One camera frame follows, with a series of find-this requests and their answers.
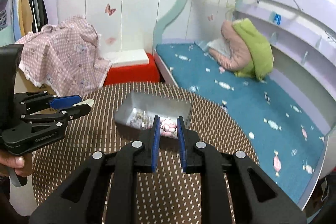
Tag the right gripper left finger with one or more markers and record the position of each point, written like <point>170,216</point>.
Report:
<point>103,188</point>

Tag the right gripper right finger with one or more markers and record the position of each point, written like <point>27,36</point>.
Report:
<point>234,189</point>

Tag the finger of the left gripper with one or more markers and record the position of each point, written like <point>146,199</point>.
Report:
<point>33,102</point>
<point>39,122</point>

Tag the pale jade stone pendant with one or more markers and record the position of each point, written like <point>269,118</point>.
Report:
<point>89,102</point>

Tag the person's left hand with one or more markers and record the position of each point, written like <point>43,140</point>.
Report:
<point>22,165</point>

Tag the cardboard box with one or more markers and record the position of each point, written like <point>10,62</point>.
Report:
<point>23,85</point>

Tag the pink checkered cloth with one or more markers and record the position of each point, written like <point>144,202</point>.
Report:
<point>64,57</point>

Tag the brown polka dot tablecloth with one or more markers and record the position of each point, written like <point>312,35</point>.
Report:
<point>168,195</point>

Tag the teal candy print mattress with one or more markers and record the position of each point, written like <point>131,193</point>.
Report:
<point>286,140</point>

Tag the hanging clothes on rack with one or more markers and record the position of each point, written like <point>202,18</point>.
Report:
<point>27,16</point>

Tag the grey metal tin box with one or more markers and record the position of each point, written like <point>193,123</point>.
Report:
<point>139,109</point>

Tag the white board on ottoman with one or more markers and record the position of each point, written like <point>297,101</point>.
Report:
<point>126,58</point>

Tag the red storage ottoman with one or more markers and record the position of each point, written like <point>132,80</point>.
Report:
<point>135,73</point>

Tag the pink and green quilt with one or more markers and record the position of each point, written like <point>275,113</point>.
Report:
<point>251,53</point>

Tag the white pillow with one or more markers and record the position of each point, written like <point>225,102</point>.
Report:
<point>221,45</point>

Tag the small blue box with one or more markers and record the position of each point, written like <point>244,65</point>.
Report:
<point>276,18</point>

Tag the pink butterfly wall sticker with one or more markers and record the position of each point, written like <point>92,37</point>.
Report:
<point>108,10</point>

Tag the lavender wall shelf unit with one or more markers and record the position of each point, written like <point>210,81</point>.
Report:
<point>304,60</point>

